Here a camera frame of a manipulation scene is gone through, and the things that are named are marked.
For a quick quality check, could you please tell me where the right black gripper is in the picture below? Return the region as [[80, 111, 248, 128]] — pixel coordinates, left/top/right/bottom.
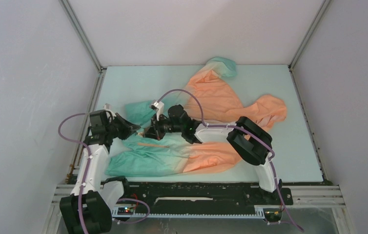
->
[[143, 112, 184, 141]]

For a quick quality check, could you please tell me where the teal and orange gradient jacket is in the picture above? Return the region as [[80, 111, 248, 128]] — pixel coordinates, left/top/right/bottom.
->
[[105, 57, 287, 177]]

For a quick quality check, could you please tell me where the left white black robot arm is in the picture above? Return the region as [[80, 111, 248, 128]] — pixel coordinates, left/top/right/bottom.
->
[[58, 109, 140, 234]]

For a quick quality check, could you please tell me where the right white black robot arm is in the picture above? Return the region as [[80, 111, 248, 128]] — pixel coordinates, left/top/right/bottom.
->
[[143, 101, 282, 204]]

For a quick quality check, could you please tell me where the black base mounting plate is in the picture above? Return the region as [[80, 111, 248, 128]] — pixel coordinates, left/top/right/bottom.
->
[[123, 182, 293, 216]]

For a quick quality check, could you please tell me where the light foam table mat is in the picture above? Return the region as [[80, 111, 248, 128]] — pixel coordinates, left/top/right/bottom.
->
[[94, 65, 323, 183]]

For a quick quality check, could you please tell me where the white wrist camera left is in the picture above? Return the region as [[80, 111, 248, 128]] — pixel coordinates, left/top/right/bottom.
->
[[103, 103, 116, 117]]

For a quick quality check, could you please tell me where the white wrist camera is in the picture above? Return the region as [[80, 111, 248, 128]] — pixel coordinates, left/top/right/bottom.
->
[[103, 103, 116, 117], [150, 100, 164, 121]]

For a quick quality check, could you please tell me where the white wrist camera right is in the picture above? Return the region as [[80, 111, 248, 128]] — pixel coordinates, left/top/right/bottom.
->
[[150, 100, 164, 121]]

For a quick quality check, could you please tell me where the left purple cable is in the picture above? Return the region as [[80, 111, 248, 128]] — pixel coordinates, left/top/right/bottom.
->
[[58, 112, 151, 234]]

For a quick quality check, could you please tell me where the aluminium frame rail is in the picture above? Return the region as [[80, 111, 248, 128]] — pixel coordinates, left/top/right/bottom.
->
[[41, 184, 356, 234]]

